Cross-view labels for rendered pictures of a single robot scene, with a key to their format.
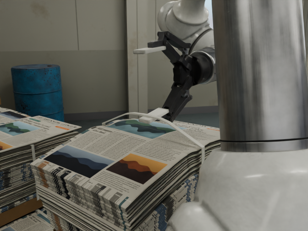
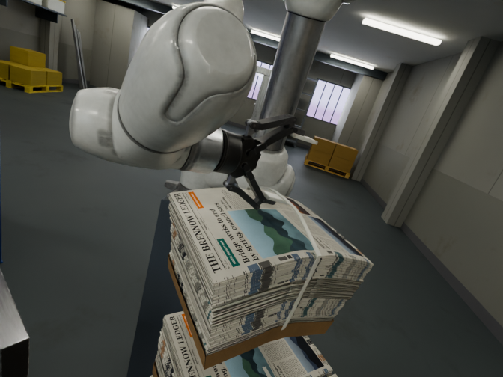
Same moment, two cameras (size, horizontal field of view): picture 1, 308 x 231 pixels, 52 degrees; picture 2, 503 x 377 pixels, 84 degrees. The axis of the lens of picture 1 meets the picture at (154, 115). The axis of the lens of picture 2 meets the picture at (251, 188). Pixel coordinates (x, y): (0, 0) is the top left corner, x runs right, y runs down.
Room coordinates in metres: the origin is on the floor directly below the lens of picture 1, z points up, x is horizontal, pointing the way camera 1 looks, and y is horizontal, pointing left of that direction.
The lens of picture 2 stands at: (1.24, 0.08, 1.43)
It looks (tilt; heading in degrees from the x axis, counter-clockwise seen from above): 19 degrees down; 194
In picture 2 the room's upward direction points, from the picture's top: 17 degrees clockwise
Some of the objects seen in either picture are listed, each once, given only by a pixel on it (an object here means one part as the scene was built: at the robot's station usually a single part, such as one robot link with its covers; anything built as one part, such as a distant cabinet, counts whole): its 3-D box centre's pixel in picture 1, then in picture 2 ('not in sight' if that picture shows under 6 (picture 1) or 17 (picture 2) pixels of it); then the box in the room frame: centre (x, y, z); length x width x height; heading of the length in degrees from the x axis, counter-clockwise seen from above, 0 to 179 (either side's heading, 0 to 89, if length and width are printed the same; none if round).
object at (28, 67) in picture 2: not in sight; (28, 69); (-3.61, -7.02, 0.39); 1.39 x 1.06 x 0.79; 12
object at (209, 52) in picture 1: (204, 66); (199, 146); (0.82, -0.13, 1.32); 0.09 x 0.06 x 0.09; 49
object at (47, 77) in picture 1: (39, 99); not in sight; (4.29, 1.60, 0.47); 0.64 x 0.62 x 0.94; 102
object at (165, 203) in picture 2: not in sight; (172, 300); (0.34, -0.33, 0.50); 0.20 x 0.20 x 1.00; 12
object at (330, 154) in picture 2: not in sight; (330, 155); (-6.71, -0.05, 0.38); 1.28 x 0.93 x 0.76; 102
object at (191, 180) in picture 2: not in sight; (209, 158); (0.34, -0.32, 1.17); 0.18 x 0.16 x 0.22; 101
